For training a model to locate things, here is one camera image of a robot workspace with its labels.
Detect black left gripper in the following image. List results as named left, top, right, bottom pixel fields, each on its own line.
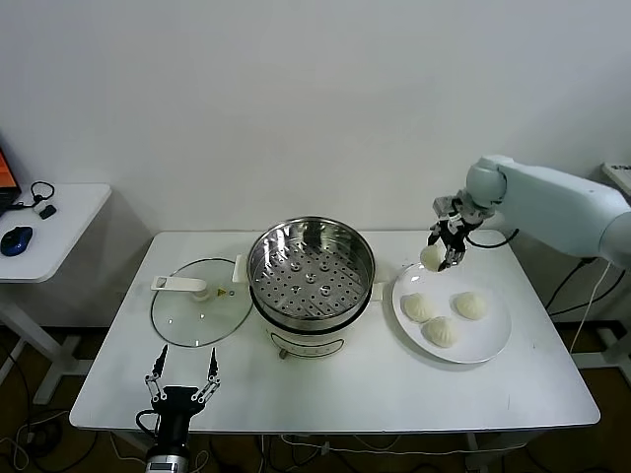
left=144, top=344, right=222, bottom=457

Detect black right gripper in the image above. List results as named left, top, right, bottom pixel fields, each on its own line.
left=426, top=210, right=482, bottom=273

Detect white steamed baozi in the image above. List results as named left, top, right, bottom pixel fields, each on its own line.
left=453, top=291, right=489, bottom=320
left=422, top=316, right=459, bottom=348
left=403, top=294, right=438, bottom=325
left=419, top=245, right=444, bottom=273

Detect stainless steel steamer basket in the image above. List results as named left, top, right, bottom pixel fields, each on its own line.
left=234, top=215, right=390, bottom=321

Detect white round plate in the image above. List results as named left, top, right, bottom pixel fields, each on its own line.
left=391, top=259, right=513, bottom=366

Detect white electric cooking pot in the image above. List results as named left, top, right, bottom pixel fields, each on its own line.
left=248, top=280, right=386, bottom=362

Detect white desk with foot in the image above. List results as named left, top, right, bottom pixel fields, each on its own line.
left=572, top=162, right=631, bottom=371

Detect white side table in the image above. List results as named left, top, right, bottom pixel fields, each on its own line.
left=0, top=182, right=114, bottom=406

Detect blue and black computer mouse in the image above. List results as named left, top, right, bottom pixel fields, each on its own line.
left=0, top=226, right=35, bottom=257

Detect black laptop with orange screen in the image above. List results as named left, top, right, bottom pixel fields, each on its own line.
left=0, top=131, right=25, bottom=219

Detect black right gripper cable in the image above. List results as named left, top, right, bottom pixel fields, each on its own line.
left=465, top=227, right=521, bottom=249

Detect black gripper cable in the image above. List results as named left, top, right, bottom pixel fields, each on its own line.
left=135, top=410, right=162, bottom=438
left=465, top=227, right=521, bottom=249

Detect glass lid with white handle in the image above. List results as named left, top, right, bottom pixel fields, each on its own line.
left=150, top=256, right=256, bottom=349

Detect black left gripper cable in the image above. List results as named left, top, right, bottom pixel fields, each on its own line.
left=135, top=410, right=162, bottom=438

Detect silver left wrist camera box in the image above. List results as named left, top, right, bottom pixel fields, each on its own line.
left=146, top=453, right=191, bottom=473

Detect black power adapter with cable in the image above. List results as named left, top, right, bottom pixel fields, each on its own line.
left=544, top=255, right=612, bottom=317

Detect black coiled floor cable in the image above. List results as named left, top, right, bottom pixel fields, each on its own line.
left=22, top=416, right=65, bottom=457

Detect white hanging cable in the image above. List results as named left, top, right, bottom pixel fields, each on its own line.
left=570, top=260, right=613, bottom=355

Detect black looped cable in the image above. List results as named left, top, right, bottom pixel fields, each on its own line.
left=9, top=180, right=56, bottom=213

